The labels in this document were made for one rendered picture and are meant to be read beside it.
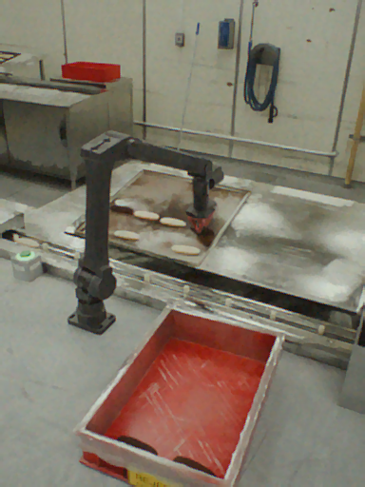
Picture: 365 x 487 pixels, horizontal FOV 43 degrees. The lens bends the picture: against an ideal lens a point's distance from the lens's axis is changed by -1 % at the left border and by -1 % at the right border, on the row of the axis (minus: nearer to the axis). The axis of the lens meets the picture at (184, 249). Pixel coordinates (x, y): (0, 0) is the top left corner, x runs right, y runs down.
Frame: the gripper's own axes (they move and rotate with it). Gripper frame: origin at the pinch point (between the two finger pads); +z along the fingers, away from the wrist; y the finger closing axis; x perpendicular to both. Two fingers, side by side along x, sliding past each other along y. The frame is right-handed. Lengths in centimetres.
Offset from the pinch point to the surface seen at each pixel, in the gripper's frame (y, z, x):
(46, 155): 124, 89, 254
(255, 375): -44, 2, -46
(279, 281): -9.2, 1.3, -35.5
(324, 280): -1.4, 1.2, -46.9
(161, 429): -72, -2, -38
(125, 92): 242, 68, 258
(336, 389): -36, 3, -65
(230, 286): -12.9, 8.5, -20.0
